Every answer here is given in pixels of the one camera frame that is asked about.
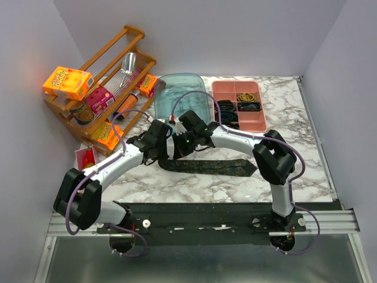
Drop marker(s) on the wooden tiered rack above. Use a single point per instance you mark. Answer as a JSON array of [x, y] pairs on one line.
[[105, 65]]

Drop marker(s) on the rolled black tie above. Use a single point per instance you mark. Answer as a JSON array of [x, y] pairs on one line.
[[226, 105]]

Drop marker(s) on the rolled dark gold tie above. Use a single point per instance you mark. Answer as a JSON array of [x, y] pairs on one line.
[[232, 125]]

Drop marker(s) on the pink sponge box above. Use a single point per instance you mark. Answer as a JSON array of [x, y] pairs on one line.
[[99, 98]]

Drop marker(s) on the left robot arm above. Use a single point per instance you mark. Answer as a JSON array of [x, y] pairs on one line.
[[79, 199]]

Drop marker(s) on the small pink bin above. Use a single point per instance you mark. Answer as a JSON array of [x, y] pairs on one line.
[[79, 155]]

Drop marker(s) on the orange bottle black cap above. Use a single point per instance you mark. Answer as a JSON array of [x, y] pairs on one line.
[[129, 103]]

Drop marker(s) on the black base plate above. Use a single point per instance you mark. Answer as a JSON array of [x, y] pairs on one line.
[[184, 224]]

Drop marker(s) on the large orange sponge box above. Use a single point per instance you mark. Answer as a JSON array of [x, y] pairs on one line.
[[68, 83]]

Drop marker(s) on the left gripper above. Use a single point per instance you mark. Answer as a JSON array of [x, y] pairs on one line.
[[164, 154]]

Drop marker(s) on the small orange box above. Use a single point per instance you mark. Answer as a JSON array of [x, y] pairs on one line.
[[146, 85]]

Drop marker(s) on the dark patterned necktie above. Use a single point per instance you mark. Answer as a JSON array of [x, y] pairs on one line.
[[236, 167]]

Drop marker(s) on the pink divided organizer box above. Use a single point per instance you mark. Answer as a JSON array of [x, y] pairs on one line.
[[254, 122]]

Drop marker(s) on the dark round can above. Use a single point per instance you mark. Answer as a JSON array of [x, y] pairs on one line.
[[82, 113]]

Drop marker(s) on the yellow toy fruit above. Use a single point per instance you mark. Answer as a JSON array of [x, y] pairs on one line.
[[88, 165]]

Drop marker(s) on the teal transparent plastic tray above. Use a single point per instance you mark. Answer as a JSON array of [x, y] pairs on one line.
[[181, 92]]

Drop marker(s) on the orange box lower shelf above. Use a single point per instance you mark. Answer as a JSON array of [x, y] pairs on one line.
[[105, 135]]

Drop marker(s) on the red toy pepper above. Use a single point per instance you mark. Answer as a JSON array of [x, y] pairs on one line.
[[88, 157]]

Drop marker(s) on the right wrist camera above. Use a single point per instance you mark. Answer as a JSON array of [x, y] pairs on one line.
[[179, 128]]

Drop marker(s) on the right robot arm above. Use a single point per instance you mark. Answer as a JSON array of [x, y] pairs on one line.
[[274, 157]]

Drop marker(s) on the rolled teal tie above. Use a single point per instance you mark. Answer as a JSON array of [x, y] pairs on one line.
[[226, 116]]

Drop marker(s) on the rolled dark blue tie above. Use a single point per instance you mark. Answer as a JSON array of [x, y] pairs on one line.
[[249, 106]]

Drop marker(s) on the aluminium rail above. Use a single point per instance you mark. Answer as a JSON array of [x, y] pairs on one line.
[[330, 222]]

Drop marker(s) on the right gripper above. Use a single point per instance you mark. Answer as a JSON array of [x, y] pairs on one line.
[[179, 151]]

